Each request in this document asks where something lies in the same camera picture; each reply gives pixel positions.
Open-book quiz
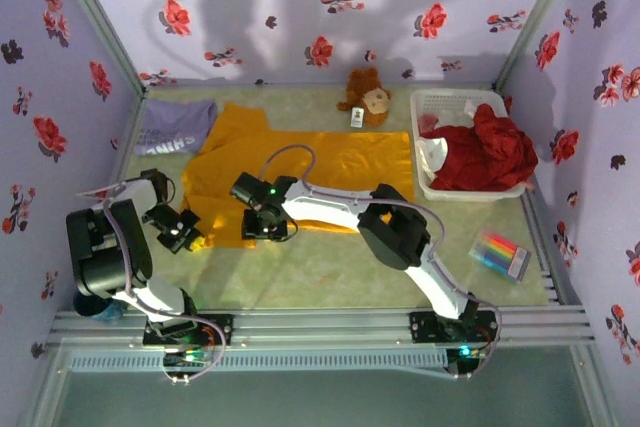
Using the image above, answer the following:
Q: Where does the blue cup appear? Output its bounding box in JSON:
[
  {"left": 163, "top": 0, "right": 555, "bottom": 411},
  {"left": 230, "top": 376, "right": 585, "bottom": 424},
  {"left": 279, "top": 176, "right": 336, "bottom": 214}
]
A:
[{"left": 72, "top": 289, "right": 126, "bottom": 324}]

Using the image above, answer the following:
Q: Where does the electronics board with led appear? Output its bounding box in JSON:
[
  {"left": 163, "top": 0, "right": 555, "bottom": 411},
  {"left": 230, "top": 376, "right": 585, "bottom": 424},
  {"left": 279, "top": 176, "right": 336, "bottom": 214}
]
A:
[
  {"left": 162, "top": 346, "right": 211, "bottom": 371},
  {"left": 447, "top": 345, "right": 489, "bottom": 376}
]

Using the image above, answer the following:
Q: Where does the red t-shirt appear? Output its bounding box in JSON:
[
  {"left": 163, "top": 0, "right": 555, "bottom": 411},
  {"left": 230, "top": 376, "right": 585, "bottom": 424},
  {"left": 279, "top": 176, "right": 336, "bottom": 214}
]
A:
[{"left": 419, "top": 103, "right": 540, "bottom": 193}]

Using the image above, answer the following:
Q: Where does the white plastic laundry basket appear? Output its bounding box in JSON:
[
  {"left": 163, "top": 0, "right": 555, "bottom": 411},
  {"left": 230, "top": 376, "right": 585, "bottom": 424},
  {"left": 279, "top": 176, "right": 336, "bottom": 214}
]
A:
[{"left": 409, "top": 89, "right": 534, "bottom": 203}]

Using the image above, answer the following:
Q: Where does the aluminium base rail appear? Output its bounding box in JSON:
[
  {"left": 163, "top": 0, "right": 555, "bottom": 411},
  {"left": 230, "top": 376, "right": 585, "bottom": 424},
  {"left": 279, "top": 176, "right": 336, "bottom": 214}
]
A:
[{"left": 47, "top": 305, "right": 596, "bottom": 348}]

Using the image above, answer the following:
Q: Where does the colourful marker pen pack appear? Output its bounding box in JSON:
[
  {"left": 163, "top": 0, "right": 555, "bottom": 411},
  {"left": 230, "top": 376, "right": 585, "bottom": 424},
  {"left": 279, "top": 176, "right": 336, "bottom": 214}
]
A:
[{"left": 468, "top": 229, "right": 532, "bottom": 284}]

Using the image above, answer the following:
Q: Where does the aluminium side rail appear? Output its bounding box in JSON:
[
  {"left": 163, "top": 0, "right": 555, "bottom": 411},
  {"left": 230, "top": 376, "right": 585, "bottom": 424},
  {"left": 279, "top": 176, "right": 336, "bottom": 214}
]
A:
[{"left": 519, "top": 189, "right": 571, "bottom": 306}]

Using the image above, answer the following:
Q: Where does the aluminium corner post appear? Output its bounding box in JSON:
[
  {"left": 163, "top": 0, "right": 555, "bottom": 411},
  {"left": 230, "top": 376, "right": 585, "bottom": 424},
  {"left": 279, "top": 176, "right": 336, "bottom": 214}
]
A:
[
  {"left": 492, "top": 0, "right": 584, "bottom": 93},
  {"left": 47, "top": 0, "right": 149, "bottom": 96}
]

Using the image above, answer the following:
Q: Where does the grey slotted cable duct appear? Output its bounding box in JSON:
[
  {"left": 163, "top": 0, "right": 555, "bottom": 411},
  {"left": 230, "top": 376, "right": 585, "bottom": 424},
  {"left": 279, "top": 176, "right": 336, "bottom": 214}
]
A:
[{"left": 67, "top": 350, "right": 449, "bottom": 372}]

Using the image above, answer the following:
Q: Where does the brown teddy bear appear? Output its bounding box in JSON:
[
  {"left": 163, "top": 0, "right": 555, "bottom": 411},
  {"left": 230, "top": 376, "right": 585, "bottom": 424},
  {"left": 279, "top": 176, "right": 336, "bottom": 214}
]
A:
[{"left": 337, "top": 66, "right": 394, "bottom": 128}]

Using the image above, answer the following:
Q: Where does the yellow t-shirt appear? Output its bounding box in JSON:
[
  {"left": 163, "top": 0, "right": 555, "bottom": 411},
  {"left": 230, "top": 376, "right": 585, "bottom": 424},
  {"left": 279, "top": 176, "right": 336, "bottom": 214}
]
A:
[{"left": 179, "top": 102, "right": 416, "bottom": 251}]

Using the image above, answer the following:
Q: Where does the folded purple t-shirt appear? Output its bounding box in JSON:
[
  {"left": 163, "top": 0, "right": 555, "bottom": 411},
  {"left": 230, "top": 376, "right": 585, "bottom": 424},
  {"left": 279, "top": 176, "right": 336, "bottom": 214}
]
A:
[{"left": 133, "top": 99, "right": 219, "bottom": 157}]

